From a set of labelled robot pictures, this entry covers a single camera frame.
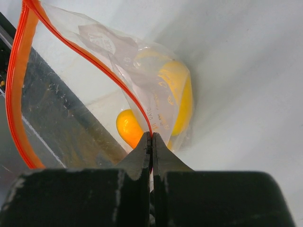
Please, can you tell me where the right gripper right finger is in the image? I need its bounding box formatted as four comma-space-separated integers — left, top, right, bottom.
152, 133, 295, 227

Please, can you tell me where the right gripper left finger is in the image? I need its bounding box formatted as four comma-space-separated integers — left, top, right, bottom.
0, 132, 152, 227

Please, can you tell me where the clear zip top bag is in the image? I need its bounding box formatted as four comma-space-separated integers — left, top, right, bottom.
5, 0, 181, 168

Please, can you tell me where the orange yellow toy mango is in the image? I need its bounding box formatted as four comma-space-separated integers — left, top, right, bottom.
116, 109, 144, 148

